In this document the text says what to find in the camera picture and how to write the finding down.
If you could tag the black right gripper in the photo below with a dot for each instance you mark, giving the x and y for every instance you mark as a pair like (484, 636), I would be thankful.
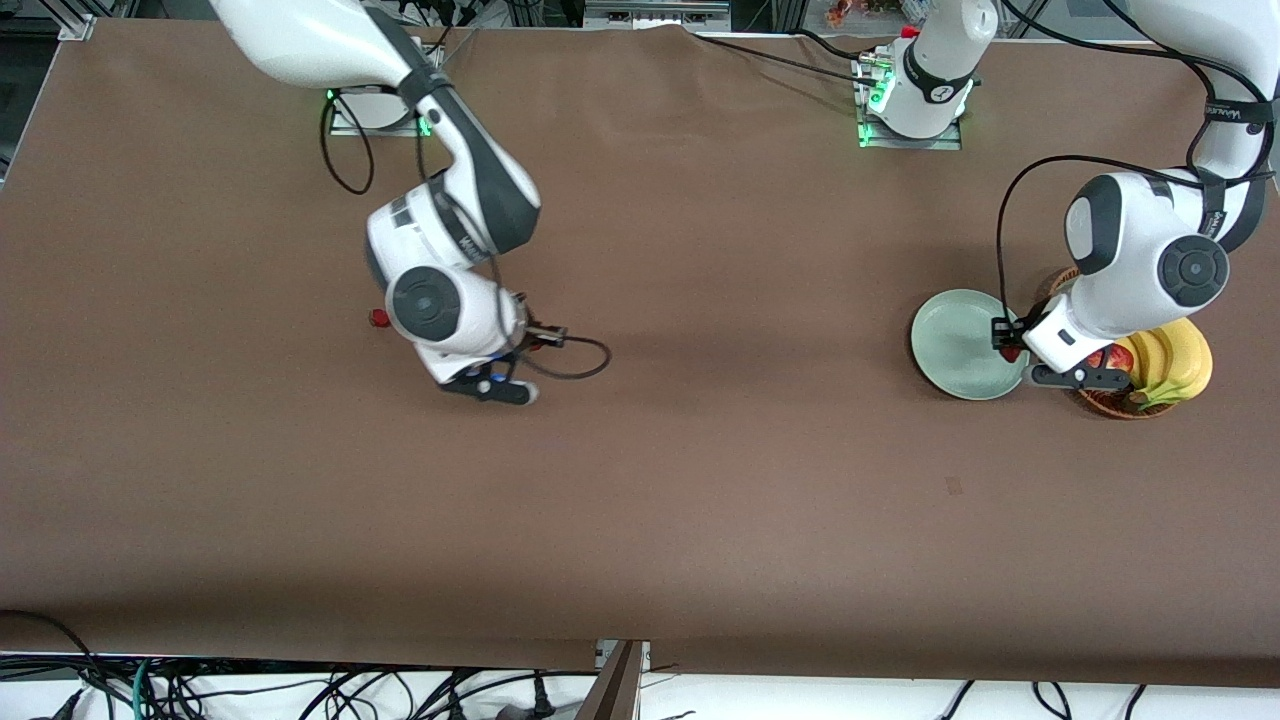
(532, 341)

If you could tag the pale green round plate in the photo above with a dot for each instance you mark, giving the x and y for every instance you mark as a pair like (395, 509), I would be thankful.
(950, 340)

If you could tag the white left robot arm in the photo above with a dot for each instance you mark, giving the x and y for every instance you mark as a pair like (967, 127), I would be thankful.
(1130, 280)

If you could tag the aluminium frame corner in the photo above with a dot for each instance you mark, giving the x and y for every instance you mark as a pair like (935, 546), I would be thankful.
(75, 22)

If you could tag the grey equipment rail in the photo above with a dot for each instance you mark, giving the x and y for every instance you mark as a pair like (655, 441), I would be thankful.
(650, 15)

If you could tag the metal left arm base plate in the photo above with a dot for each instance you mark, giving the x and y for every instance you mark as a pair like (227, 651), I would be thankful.
(910, 144)

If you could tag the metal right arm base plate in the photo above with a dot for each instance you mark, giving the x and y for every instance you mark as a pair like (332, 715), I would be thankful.
(380, 131)

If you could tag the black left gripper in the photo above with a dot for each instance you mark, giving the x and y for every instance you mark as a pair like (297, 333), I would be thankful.
(1003, 333)

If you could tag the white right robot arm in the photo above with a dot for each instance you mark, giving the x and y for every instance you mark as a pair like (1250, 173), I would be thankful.
(300, 40)

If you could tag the woven wicker basket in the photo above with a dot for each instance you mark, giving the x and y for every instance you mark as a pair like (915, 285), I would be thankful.
(1100, 403)

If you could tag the table cover sheet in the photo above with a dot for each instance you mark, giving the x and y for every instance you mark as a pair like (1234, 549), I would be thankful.
(640, 500)

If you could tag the orange background object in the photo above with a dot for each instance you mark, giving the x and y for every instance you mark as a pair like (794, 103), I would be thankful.
(845, 12)

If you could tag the yellow banana bunch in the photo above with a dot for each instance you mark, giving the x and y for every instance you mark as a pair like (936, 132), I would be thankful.
(1180, 365)

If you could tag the red apple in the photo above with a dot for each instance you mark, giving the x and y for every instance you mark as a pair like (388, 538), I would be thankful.
(1120, 357)

